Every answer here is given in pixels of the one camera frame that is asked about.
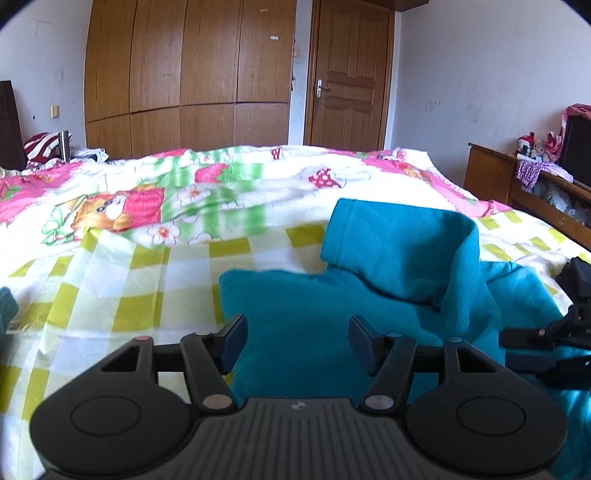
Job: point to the purple patterned cloth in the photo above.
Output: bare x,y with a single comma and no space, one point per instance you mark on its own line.
531,173

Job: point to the wooden dresser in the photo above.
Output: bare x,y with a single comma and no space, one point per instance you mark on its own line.
489,170

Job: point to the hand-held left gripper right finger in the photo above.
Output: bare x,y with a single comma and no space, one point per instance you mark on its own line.
362,345

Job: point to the blue fleece sweater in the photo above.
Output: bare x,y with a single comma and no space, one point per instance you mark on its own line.
406,258

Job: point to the wooden wardrobe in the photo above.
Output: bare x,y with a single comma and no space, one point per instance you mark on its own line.
184,69

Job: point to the wall switch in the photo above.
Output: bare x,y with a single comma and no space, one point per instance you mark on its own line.
55,111

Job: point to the pink white plush toy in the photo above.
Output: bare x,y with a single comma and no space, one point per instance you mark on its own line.
549,147

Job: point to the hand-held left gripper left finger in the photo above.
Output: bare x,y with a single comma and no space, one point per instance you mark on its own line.
233,345

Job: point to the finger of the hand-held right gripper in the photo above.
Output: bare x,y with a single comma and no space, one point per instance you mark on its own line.
526,337
568,371

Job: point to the red white plush toy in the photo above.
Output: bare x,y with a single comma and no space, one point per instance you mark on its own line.
525,144

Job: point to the white clothes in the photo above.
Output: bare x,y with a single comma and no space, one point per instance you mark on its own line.
90,155

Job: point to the wooden door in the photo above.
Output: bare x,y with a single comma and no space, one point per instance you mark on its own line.
351,92

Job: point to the silver grey panel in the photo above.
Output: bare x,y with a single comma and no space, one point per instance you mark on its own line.
63,146

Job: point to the dark wooden headboard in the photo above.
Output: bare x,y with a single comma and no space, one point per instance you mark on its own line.
11,124

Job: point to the red white striped pillow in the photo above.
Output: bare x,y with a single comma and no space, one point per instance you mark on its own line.
41,147

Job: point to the dark teal cloth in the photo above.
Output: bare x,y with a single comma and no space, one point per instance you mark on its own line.
7,314

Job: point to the pink cloth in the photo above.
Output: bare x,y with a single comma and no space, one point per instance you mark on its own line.
577,110

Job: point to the printed checked bed blanket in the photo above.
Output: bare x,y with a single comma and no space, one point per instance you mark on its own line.
138,277

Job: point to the black clothes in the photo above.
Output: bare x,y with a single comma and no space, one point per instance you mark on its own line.
577,279

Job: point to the wooden overhead cabinet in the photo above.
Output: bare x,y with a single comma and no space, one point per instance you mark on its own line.
401,4

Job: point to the black television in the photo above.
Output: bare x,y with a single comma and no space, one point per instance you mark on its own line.
577,152

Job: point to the grey clothes pile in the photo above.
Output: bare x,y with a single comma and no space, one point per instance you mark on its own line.
558,198

